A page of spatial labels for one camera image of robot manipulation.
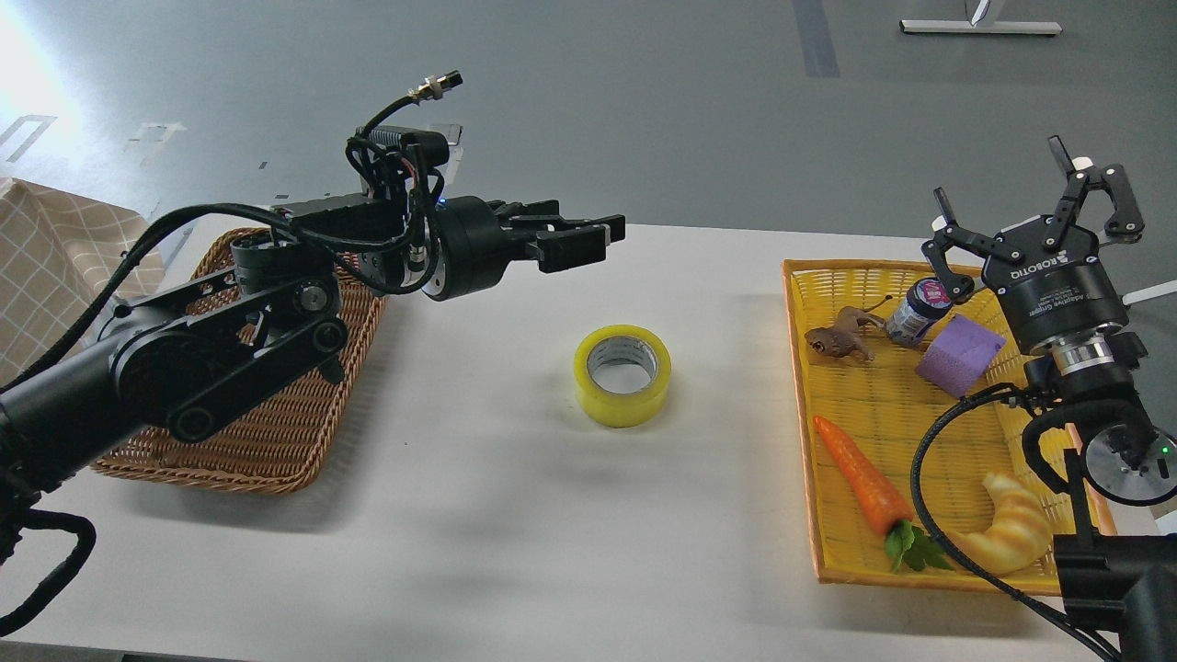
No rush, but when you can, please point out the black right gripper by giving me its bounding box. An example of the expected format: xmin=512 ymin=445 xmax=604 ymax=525
xmin=920 ymin=135 xmax=1148 ymax=356

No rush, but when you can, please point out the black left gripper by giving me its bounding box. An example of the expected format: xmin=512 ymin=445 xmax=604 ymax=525
xmin=423 ymin=196 xmax=626 ymax=302

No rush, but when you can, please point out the yellow tape roll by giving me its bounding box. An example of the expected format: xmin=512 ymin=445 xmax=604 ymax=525
xmin=571 ymin=325 xmax=673 ymax=428

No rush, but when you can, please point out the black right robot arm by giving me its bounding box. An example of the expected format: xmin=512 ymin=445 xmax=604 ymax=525
xmin=909 ymin=137 xmax=1176 ymax=661

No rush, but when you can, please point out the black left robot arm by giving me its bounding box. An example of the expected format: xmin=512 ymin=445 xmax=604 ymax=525
xmin=4 ymin=71 xmax=625 ymax=635

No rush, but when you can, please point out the white caster leg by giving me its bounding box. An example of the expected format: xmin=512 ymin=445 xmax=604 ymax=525
xmin=1121 ymin=280 xmax=1177 ymax=306

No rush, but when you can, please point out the small dark jar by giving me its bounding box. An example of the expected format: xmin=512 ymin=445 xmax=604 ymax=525
xmin=886 ymin=278 xmax=955 ymax=347

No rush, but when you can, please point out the purple foam block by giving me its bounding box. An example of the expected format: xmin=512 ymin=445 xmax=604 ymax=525
xmin=915 ymin=315 xmax=1006 ymax=398

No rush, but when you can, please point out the brown toy frog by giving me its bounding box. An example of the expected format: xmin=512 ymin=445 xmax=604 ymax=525
xmin=803 ymin=294 xmax=895 ymax=363

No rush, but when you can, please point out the yellow plastic basket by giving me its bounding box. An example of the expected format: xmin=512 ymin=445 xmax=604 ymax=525
xmin=782 ymin=259 xmax=1076 ymax=593

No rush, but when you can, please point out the white stand base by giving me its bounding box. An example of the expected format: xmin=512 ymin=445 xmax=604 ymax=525
xmin=898 ymin=1 xmax=1064 ymax=38

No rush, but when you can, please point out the toy croissant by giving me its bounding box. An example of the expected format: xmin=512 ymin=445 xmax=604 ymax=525
xmin=945 ymin=474 xmax=1053 ymax=576

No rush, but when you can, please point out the orange toy carrot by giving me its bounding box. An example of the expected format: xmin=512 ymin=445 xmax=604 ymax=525
xmin=813 ymin=416 xmax=953 ymax=572

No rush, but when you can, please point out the brown wicker basket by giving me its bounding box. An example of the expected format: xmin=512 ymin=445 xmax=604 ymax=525
xmin=91 ymin=269 xmax=387 ymax=495

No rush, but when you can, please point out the beige checkered cloth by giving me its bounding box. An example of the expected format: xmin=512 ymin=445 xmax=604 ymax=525
xmin=1 ymin=177 xmax=148 ymax=382

